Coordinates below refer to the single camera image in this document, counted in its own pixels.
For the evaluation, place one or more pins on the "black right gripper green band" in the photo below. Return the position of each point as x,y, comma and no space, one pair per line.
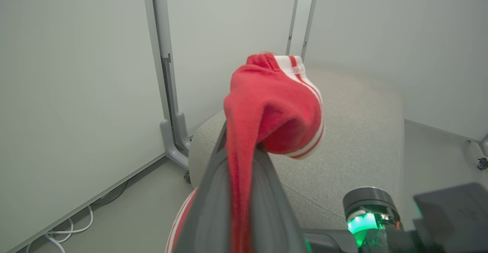
368,201

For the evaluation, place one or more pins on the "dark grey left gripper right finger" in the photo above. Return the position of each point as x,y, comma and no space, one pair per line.
271,215

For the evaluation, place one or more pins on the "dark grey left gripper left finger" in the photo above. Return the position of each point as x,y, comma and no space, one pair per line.
209,215

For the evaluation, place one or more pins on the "red garment with white stripes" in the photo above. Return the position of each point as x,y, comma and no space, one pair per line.
267,104

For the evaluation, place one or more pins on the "small black caster wheel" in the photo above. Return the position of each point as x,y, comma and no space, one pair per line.
482,164

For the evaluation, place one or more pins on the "wide grey metal partition post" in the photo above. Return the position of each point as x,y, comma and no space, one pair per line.
164,36

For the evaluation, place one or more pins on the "thin grey metal partition post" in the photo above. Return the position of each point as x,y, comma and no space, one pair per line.
310,16
292,16

